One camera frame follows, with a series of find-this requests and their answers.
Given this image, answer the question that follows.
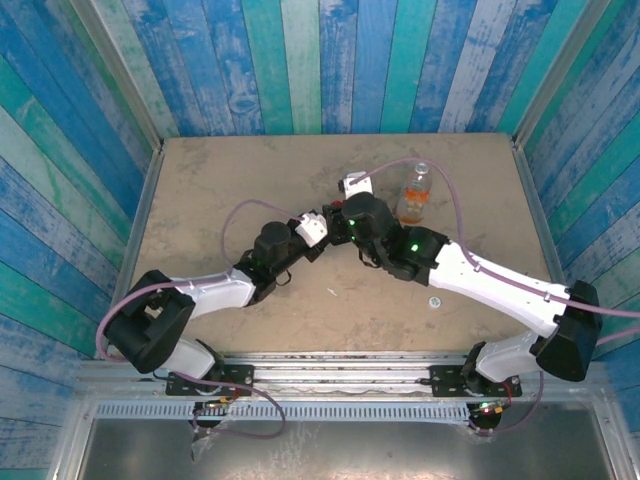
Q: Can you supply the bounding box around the small control circuit board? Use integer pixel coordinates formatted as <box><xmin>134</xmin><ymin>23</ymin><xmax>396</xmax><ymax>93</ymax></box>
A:
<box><xmin>193</xmin><ymin>396</ymin><xmax>236</xmax><ymax>411</ymax></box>
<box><xmin>469</xmin><ymin>398</ymin><xmax>511</xmax><ymax>417</ymax></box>

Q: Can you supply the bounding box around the clear bottle orange label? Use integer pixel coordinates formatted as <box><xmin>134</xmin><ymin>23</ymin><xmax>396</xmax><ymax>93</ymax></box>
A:
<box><xmin>396</xmin><ymin>162</ymin><xmax>434</xmax><ymax>225</ymax></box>

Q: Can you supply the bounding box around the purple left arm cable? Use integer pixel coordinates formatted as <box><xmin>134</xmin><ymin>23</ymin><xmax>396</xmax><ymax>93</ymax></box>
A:
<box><xmin>95</xmin><ymin>198</ymin><xmax>307</xmax><ymax>440</ymax></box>

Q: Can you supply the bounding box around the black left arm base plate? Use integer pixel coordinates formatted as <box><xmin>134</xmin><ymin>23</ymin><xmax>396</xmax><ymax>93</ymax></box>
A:
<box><xmin>165</xmin><ymin>363</ymin><xmax>255</xmax><ymax>398</ymax></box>

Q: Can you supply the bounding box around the clear plastic bag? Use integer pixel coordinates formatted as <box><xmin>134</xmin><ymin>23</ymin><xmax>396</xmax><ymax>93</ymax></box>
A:
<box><xmin>189</xmin><ymin>422</ymin><xmax>224</xmax><ymax>461</ymax></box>

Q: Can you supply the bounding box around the aluminium frame post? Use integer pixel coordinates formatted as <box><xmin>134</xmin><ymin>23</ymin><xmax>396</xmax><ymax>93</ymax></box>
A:
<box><xmin>69</xmin><ymin>0</ymin><xmax>164</xmax><ymax>151</ymax></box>
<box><xmin>512</xmin><ymin>0</ymin><xmax>609</xmax><ymax>147</ymax></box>

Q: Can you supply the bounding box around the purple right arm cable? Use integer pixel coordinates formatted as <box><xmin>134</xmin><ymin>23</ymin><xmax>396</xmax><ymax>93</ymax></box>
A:
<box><xmin>349</xmin><ymin>158</ymin><xmax>640</xmax><ymax>437</ymax></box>

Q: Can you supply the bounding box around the aluminium front rail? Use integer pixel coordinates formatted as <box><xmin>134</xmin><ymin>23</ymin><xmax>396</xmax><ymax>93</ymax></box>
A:
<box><xmin>74</xmin><ymin>351</ymin><xmax>614</xmax><ymax>401</ymax></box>

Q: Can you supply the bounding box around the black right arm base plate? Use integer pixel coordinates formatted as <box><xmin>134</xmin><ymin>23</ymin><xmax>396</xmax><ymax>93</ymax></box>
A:
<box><xmin>429</xmin><ymin>364</ymin><xmax>523</xmax><ymax>399</ymax></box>

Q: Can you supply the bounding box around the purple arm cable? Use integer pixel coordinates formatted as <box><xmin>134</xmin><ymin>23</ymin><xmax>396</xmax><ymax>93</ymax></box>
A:
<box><xmin>95</xmin><ymin>198</ymin><xmax>307</xmax><ymax>440</ymax></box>
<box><xmin>349</xmin><ymin>158</ymin><xmax>640</xmax><ymax>437</ymax></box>

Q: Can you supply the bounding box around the steel sheet panel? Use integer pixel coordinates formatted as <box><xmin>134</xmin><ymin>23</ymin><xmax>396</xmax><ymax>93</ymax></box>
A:
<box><xmin>49</xmin><ymin>417</ymin><xmax>621</xmax><ymax>480</ymax></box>

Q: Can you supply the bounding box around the aluminium side rail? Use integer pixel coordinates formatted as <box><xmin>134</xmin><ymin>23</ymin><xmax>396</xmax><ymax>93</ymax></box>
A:
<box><xmin>512</xmin><ymin>140</ymin><xmax>592</xmax><ymax>361</ymax></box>
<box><xmin>94</xmin><ymin>143</ymin><xmax>166</xmax><ymax>359</ymax></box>

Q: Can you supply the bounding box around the grey slotted cable duct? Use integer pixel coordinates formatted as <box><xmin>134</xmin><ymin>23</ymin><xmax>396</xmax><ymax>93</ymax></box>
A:
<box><xmin>93</xmin><ymin>401</ymin><xmax>472</xmax><ymax>422</ymax></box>

